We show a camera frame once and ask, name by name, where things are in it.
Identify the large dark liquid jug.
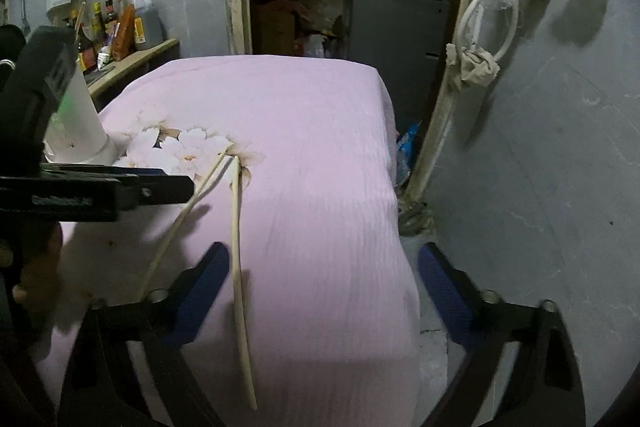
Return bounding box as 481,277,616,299
131,0,166,52

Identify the wooden chopstick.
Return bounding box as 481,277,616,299
229,156,259,411
141,149,232,300

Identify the wooden shelf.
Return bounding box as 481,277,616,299
85,38,181,100

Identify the orange sauce bottle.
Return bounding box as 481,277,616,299
111,4,138,62

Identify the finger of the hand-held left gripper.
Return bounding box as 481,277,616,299
42,162,169,178
117,176,196,214

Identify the wooden door frame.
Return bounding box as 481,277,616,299
227,0,488,208

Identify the grey cabinet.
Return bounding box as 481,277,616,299
345,0,453,118

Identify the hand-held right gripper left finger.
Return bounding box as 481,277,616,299
60,241,231,427

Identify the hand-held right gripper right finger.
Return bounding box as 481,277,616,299
417,243,586,427

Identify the cream cloth rag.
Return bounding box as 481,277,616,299
445,43,501,92

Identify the blue packet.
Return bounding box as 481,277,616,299
396,122,422,164

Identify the white plastic utensil holder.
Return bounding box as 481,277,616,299
42,66,122,166

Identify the white hose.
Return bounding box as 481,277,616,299
452,0,516,62

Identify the pink floral blanket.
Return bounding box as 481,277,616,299
35,54,422,427

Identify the person's left hand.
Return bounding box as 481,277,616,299
0,222,64,308

